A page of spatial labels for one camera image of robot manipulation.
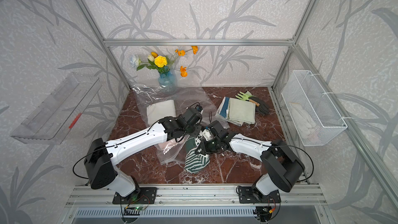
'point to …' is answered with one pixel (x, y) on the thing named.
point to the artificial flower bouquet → (161, 63)
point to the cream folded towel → (241, 111)
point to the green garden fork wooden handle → (247, 98)
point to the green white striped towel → (194, 162)
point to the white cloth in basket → (307, 130)
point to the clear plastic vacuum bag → (170, 151)
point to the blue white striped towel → (223, 108)
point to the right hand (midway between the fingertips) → (196, 152)
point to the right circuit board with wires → (263, 213)
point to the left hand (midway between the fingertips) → (198, 126)
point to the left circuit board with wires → (134, 211)
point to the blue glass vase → (167, 82)
